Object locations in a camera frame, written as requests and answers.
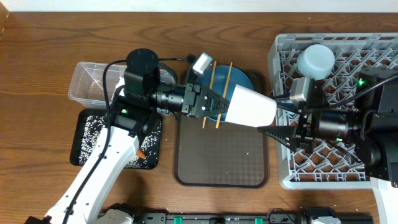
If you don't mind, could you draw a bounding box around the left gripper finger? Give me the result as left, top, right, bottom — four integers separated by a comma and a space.
199, 85, 230, 106
197, 102, 229, 118

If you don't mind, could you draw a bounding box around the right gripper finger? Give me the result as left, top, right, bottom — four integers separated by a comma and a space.
273, 95, 303, 114
257, 126, 298, 152

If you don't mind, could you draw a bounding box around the pink cup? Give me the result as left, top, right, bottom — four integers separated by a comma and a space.
224, 85, 277, 128

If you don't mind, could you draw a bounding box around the light blue rice bowl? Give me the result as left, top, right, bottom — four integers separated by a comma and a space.
297, 44, 335, 80

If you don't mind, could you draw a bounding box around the orange carrot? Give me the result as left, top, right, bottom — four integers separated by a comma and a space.
136, 151, 146, 159

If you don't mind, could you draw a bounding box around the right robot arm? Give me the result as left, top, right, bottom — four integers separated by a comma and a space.
257, 67, 397, 223

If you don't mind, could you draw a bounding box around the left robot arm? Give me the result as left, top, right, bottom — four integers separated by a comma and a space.
26, 49, 229, 223

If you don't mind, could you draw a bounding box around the grey dishwasher rack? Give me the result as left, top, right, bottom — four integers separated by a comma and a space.
267, 33, 397, 190

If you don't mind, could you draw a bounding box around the left wooden chopstick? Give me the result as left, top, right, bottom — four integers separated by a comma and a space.
202, 61, 217, 129

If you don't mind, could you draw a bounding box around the wooden chopstick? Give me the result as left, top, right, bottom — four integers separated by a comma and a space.
216, 62, 233, 129
202, 61, 217, 129

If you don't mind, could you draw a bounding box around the right wooden chopstick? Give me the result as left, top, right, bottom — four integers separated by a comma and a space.
216, 62, 233, 129

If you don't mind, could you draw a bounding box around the dark blue plate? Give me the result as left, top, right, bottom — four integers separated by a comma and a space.
195, 64, 255, 123

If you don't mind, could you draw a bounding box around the brown serving tray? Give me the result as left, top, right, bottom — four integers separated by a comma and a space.
172, 67, 270, 189

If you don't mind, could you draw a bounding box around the white rice pile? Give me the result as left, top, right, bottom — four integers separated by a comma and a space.
79, 115, 162, 167

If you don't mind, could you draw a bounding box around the black plastic tray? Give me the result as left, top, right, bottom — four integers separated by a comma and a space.
69, 108, 163, 170

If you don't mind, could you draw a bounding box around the clear plastic bin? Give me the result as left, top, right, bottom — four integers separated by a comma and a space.
68, 61, 177, 110

